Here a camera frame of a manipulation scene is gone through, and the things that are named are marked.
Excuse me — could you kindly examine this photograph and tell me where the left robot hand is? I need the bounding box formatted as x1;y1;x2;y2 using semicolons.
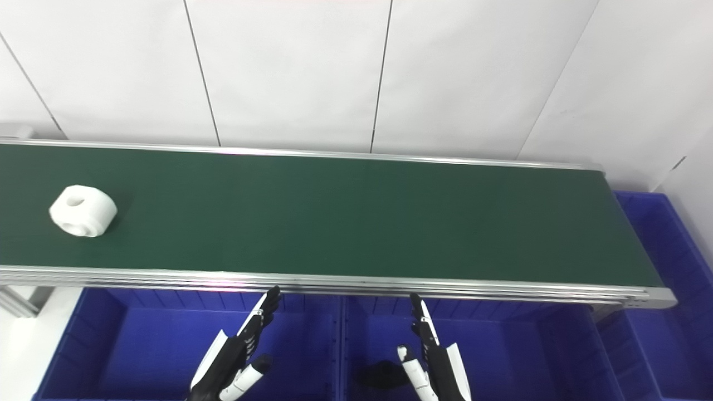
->
187;286;281;401

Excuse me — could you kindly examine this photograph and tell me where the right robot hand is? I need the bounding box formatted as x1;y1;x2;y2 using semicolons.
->
397;294;472;401

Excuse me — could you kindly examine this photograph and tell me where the white cylindrical plastic part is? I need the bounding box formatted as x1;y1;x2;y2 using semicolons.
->
49;185;118;238

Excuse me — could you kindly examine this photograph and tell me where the black part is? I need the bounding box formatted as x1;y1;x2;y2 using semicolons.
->
356;361;410;390

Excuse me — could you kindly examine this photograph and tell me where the blue plastic bin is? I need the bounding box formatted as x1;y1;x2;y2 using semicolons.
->
32;287;341;401
590;192;713;401
340;295;626;401

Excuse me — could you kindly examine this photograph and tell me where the green conveyor belt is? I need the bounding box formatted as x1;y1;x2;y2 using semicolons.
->
0;144;665;288

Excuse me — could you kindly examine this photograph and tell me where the aluminium conveyor support leg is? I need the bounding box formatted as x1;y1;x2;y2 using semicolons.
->
0;286;41;319

